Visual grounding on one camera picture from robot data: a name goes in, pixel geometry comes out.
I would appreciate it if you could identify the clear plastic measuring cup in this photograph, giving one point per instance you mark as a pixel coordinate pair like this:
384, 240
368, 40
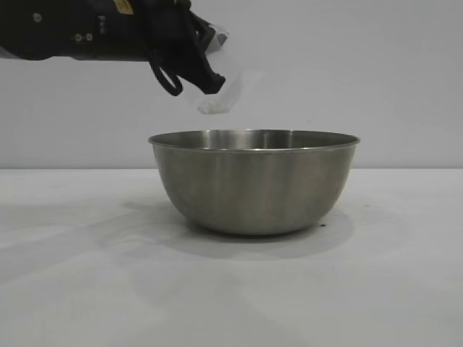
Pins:
231, 97

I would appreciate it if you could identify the white rice grains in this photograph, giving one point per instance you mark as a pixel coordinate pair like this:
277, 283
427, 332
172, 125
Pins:
215, 106

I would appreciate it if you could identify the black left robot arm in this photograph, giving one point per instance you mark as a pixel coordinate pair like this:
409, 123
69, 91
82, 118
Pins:
47, 29

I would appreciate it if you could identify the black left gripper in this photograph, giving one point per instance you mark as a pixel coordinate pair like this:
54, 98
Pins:
137, 32

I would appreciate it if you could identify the stainless steel mixing bowl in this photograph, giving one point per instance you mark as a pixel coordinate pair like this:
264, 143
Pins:
253, 188

